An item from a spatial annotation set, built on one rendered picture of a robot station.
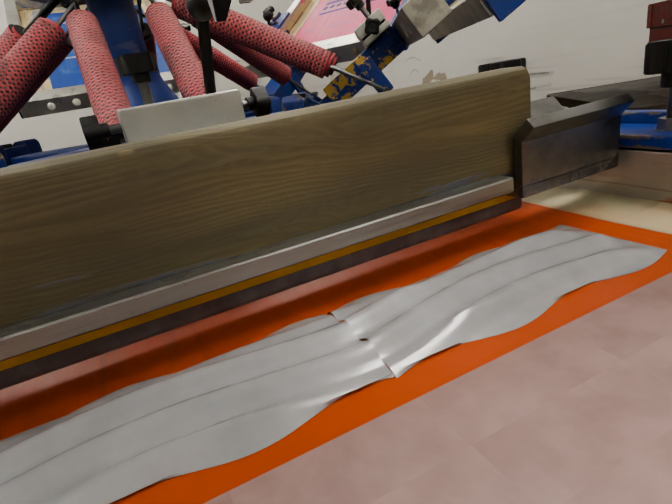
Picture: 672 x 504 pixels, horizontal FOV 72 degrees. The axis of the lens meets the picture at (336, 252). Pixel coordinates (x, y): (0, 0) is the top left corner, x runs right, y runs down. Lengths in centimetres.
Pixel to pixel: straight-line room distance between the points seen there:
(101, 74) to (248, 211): 55
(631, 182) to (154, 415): 35
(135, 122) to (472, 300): 38
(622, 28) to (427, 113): 225
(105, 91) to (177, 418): 60
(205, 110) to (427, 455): 43
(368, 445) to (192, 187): 14
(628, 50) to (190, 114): 218
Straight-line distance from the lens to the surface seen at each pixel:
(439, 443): 17
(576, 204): 39
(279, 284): 27
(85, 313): 24
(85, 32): 87
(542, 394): 19
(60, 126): 439
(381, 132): 27
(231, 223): 24
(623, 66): 251
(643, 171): 40
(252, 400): 20
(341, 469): 17
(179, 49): 82
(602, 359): 21
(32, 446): 23
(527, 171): 34
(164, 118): 52
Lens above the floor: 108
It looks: 21 degrees down
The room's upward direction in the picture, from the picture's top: 10 degrees counter-clockwise
